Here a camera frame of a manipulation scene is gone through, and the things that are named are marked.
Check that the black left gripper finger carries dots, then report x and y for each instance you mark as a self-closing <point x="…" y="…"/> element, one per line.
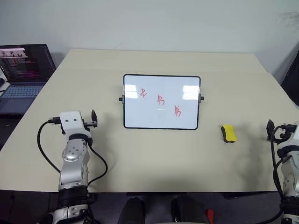
<point x="94" y="114"/>

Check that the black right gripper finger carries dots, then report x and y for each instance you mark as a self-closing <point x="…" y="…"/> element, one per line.
<point x="270" y="128"/>

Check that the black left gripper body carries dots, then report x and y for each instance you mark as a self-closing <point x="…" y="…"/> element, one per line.
<point x="90" y="124"/>

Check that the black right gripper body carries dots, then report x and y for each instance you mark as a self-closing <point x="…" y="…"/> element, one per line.
<point x="283" y="131"/>

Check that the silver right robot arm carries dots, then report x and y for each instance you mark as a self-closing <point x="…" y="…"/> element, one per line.
<point x="290" y="172"/>

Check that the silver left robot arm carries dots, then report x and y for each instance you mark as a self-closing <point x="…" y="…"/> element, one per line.
<point x="73" y="161"/>

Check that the yellow and black eraser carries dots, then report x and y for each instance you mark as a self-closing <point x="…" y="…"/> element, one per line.
<point x="230" y="133"/>

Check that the black monitor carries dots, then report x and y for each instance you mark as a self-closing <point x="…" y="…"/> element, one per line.
<point x="292" y="79"/>

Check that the small black-framed whiteboard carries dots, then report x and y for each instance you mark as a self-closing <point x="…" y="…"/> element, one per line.
<point x="161" y="102"/>

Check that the open dark laptop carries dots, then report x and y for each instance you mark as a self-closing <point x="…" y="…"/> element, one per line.
<point x="22" y="70"/>

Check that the dark rounded shape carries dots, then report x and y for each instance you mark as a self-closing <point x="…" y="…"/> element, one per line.
<point x="131" y="211"/>

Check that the small red object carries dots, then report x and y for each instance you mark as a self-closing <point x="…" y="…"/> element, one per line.
<point x="209" y="213"/>

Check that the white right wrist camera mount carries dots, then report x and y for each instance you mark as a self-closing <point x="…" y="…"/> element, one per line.
<point x="292" y="140"/>

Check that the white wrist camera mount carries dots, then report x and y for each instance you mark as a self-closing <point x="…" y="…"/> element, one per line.
<point x="292" y="140"/>
<point x="71" y="123"/>

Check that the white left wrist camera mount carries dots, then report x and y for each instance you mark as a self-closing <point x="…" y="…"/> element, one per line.
<point x="71" y="123"/>

